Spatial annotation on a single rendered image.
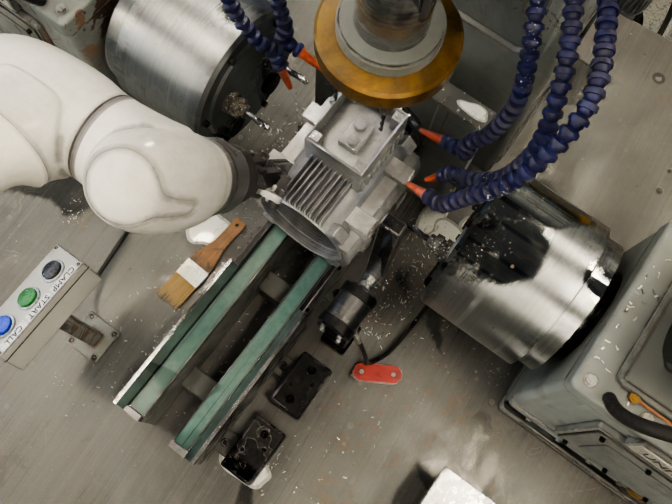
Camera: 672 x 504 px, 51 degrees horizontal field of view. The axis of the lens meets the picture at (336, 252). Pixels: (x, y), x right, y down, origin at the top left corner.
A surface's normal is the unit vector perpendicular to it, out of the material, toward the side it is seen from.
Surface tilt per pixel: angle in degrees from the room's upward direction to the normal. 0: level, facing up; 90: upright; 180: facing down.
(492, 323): 62
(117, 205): 41
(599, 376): 0
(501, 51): 90
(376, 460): 0
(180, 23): 13
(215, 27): 2
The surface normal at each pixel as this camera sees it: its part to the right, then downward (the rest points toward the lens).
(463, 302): -0.50, 0.55
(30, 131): 0.41, 0.19
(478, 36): -0.59, 0.77
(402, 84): 0.04, -0.28
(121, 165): -0.11, -0.03
